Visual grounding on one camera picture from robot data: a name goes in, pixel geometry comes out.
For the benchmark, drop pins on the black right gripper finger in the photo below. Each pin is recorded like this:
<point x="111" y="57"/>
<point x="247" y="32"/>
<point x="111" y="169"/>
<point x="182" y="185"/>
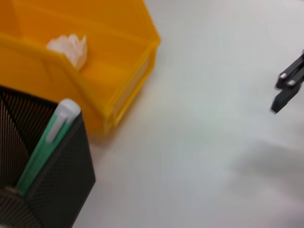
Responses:
<point x="282" y="99"/>

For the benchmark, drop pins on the white paper ball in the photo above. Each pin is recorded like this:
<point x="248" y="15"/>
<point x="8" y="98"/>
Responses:
<point x="71" y="50"/>

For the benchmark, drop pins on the mint green pen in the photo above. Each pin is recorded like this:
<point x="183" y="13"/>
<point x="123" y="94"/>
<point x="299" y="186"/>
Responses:
<point x="47" y="142"/>

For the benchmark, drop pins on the black mesh pen holder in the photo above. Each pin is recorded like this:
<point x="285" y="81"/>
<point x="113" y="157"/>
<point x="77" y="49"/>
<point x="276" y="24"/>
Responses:
<point x="59" y="178"/>

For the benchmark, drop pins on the yellow plastic bin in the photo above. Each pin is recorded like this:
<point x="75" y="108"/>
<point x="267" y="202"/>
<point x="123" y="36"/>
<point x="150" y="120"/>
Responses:
<point x="107" y="59"/>

